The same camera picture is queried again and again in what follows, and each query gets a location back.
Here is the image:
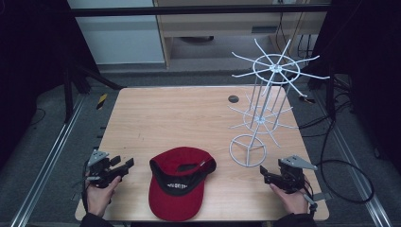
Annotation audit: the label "black looped floor cable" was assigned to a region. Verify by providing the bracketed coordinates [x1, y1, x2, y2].
[297, 94, 375, 205]

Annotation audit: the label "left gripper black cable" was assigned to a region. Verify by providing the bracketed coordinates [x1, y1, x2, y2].
[80, 159, 93, 216]

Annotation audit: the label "black metal stand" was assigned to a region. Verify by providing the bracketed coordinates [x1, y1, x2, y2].
[61, 58, 126, 125]
[306, 64, 337, 121]

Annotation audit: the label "right gripper cable with bracket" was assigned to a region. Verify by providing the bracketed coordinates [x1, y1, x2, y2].
[302, 179, 333, 219]

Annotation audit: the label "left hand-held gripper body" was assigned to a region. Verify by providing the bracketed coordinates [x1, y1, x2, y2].
[85, 149, 130, 189]

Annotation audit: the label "white wire display rack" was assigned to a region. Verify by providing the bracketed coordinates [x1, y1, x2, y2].
[227, 38, 331, 168]

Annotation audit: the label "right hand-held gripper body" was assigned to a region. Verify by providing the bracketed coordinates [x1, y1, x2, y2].
[267, 154, 319, 195]

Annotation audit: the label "person's right hand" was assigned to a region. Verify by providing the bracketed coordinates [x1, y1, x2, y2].
[269, 183, 310, 216]

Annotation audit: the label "red baseball cap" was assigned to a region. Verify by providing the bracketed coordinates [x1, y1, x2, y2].
[148, 146, 218, 222]

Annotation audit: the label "yellow black striped tape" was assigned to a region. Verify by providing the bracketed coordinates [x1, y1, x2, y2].
[96, 93, 109, 111]

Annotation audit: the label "light wooden desk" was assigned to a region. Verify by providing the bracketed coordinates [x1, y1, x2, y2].
[152, 0, 332, 69]

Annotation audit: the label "aluminium floor rail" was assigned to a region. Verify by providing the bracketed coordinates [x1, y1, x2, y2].
[310, 89, 393, 227]
[9, 94, 87, 227]

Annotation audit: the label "white cabinet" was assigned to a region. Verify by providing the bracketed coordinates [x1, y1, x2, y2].
[67, 0, 166, 66]

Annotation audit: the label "black hanging cables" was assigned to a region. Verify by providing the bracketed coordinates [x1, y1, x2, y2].
[274, 11, 314, 59]

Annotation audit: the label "black horizontal bar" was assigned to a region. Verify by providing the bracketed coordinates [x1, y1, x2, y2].
[67, 4, 333, 17]

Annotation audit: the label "person's left hand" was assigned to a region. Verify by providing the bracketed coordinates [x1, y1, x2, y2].
[84, 175, 123, 219]

